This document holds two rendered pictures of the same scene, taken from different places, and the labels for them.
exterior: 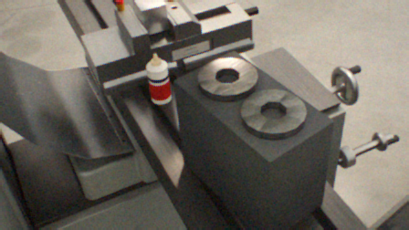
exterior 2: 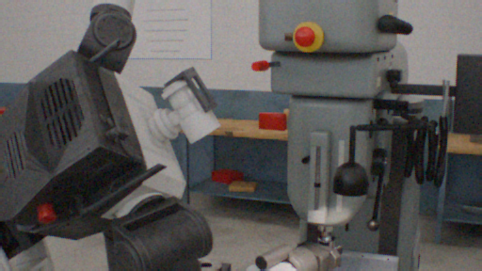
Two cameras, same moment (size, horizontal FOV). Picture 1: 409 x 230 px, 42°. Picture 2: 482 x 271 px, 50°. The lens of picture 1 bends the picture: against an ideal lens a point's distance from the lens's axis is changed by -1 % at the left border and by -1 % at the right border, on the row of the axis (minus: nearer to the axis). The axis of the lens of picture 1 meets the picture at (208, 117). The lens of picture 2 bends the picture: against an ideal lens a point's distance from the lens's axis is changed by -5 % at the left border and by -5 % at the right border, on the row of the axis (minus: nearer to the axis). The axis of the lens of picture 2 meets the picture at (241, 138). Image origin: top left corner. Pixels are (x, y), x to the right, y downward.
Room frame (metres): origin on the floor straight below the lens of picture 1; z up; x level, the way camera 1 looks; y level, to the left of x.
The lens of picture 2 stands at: (1.71, -0.96, 1.75)
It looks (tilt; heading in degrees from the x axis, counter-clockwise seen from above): 11 degrees down; 136
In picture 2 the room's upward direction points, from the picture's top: straight up
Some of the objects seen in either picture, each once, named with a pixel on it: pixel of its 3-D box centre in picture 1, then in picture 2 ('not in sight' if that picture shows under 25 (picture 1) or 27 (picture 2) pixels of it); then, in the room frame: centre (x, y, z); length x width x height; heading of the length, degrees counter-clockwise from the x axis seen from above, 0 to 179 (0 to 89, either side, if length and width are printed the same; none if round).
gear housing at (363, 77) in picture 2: not in sight; (337, 70); (0.93, 0.14, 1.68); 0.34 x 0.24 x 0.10; 113
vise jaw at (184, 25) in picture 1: (176, 15); not in sight; (0.98, 0.05, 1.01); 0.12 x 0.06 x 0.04; 21
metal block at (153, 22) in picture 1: (151, 13); not in sight; (0.96, 0.10, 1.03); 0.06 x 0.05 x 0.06; 21
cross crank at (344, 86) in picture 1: (334, 89); not in sight; (1.15, -0.36, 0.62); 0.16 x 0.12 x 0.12; 113
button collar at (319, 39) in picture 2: not in sight; (308, 37); (1.04, -0.11, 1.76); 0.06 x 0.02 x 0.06; 23
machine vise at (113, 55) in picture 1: (167, 32); not in sight; (0.97, 0.07, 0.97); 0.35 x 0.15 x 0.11; 111
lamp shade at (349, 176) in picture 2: not in sight; (350, 177); (1.12, -0.06, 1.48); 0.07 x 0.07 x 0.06
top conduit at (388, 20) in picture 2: not in sight; (396, 26); (1.07, 0.19, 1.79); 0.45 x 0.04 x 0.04; 113
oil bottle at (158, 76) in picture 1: (158, 77); not in sight; (0.82, 0.09, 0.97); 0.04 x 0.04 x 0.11
